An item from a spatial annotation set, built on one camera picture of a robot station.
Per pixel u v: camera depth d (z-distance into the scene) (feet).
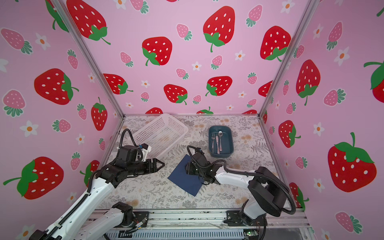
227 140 3.42
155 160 2.25
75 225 1.37
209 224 2.40
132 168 2.03
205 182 2.04
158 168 2.27
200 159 2.16
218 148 3.32
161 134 3.54
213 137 3.51
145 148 2.32
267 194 1.42
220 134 3.52
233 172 1.78
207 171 2.11
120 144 1.94
